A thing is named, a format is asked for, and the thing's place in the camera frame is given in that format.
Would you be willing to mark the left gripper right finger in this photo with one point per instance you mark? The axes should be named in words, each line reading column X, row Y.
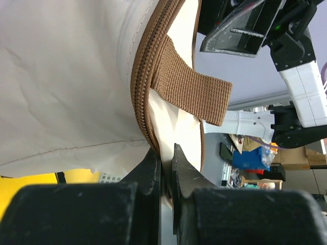
column 206, row 214

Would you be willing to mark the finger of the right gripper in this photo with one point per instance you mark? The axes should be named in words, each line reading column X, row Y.
column 243, row 31

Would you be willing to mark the white plastic basket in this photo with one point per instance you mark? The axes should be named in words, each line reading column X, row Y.
column 109, row 178

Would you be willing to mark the cream capybara laundry bag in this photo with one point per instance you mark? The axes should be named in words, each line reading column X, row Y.
column 95, row 84

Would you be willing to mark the yellow bra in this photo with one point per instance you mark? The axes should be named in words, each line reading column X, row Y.
column 71, row 176

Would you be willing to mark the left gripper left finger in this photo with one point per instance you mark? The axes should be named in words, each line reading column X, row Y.
column 126, row 212

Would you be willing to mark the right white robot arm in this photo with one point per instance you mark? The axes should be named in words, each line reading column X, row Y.
column 291, row 49

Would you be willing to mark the blue plastic crate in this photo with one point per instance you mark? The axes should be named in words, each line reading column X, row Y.
column 252, row 160

